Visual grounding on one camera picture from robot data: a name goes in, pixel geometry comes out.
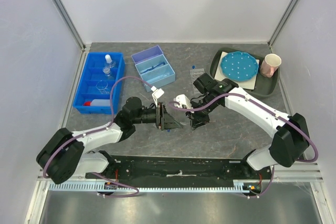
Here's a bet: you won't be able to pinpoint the clear flask white cap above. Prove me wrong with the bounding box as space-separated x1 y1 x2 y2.
105 54 117 68

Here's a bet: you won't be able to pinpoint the dark grey tray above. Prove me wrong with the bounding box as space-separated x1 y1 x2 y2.
209 47 280 99

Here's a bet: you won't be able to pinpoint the blue compartment bin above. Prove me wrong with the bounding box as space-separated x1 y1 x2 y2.
73 52 125 114

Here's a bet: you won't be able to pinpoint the light blue cable duct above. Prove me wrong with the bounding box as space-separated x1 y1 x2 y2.
48 180 249 193

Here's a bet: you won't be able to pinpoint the clear test tube rack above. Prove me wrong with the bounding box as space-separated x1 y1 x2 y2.
190 68 205 82

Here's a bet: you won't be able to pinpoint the light blue box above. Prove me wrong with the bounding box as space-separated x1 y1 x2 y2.
140 65 175 88
135 54 169 75

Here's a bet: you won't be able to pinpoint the white paper sheet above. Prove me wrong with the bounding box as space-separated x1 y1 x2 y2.
214 50 260 91

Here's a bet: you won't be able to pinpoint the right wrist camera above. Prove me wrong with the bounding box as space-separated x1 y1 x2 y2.
174 94 193 109

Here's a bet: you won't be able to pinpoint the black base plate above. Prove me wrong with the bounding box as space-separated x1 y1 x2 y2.
101 156 271 187

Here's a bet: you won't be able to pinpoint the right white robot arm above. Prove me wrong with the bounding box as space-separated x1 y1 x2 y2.
180 73 309 179

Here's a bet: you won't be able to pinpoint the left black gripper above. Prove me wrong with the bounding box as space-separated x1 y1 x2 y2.
132 102 183 131

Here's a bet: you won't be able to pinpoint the glass funnel dish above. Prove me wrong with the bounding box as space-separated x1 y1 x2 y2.
96 80 110 94

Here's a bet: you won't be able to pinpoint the small glass beaker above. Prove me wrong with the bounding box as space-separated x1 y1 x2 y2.
102 67 114 80

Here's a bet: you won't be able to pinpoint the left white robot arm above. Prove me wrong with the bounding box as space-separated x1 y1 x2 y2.
36 97 183 184

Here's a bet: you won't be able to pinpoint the teal dotted plate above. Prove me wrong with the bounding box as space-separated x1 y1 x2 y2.
219 51 259 82

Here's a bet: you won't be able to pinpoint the red cap wash bottle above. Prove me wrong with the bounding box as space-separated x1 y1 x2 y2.
83 99 110 106

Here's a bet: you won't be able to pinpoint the pink paper cup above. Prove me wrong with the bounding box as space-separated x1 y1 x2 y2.
260 54 282 78

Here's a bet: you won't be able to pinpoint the blue safety glasses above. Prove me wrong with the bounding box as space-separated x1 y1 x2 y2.
141 62 166 74

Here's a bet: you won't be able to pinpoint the purple plastic box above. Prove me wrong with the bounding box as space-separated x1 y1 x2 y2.
131 45 163 64

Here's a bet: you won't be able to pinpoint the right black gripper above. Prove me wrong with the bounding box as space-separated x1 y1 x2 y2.
184 96 219 130

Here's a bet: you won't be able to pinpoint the glass stirring pipette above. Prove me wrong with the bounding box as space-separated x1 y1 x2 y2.
146 71 171 80

